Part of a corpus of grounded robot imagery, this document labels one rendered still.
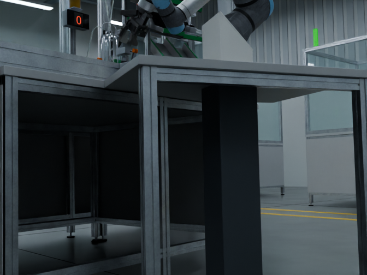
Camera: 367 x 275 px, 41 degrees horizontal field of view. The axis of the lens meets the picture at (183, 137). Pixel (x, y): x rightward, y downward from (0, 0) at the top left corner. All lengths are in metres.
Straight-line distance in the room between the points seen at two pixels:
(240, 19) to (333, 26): 10.01
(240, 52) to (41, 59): 0.72
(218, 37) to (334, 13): 10.17
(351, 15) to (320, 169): 5.97
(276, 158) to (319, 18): 4.55
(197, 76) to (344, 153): 4.68
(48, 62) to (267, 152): 6.85
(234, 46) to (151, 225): 0.75
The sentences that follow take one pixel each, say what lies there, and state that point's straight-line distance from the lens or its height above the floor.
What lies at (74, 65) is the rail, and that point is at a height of 0.92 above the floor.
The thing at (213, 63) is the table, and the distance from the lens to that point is 1.57.
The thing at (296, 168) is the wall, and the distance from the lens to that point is 12.12.
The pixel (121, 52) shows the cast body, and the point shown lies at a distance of 2.35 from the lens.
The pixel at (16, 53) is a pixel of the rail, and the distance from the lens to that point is 1.81.
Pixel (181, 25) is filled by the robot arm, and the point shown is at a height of 1.15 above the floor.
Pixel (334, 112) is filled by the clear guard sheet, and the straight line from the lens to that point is 6.26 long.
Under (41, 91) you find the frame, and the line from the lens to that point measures 1.76.
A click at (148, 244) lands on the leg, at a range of 1.49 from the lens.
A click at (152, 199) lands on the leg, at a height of 0.43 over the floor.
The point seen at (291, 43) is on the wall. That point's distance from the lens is 12.44.
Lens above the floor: 0.52
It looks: 3 degrees up
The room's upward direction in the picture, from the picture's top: 1 degrees counter-clockwise
